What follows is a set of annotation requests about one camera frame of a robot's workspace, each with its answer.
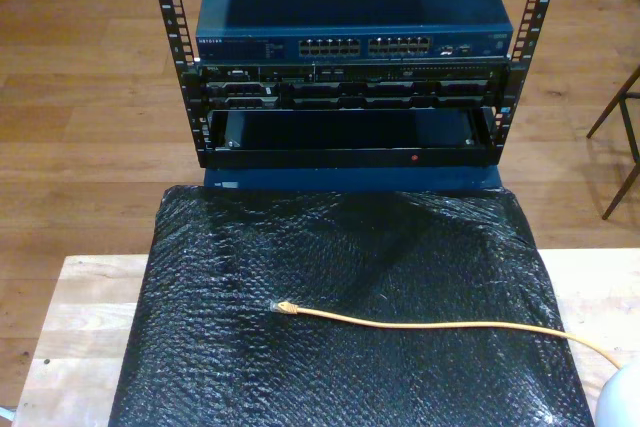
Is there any yellow network cable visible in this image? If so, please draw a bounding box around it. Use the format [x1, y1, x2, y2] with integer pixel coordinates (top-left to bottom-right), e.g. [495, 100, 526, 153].
[268, 299, 625, 369]

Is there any blue flat base box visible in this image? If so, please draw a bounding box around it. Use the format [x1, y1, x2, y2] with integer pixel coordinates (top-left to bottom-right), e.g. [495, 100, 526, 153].
[202, 164, 504, 194]

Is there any black rack server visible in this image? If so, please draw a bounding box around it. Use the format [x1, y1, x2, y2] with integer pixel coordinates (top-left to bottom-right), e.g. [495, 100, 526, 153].
[197, 60, 511, 113]

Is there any black bubble mat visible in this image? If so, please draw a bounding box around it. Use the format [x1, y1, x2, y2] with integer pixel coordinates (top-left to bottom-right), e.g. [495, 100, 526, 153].
[107, 184, 596, 427]

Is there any dark-legged stool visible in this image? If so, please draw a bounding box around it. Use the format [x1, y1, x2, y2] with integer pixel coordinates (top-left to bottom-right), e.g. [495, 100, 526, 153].
[585, 64, 640, 221]

